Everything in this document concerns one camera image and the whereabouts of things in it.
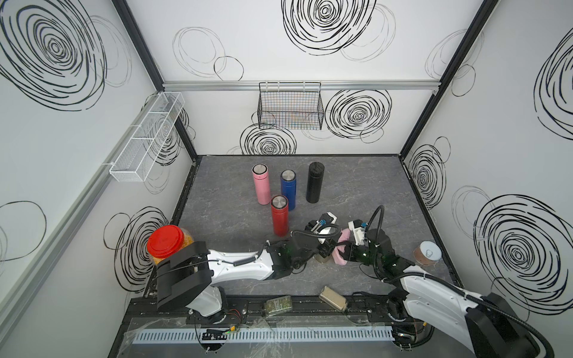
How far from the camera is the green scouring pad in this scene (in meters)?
0.72

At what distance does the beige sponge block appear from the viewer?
0.74m

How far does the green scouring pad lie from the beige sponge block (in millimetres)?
115
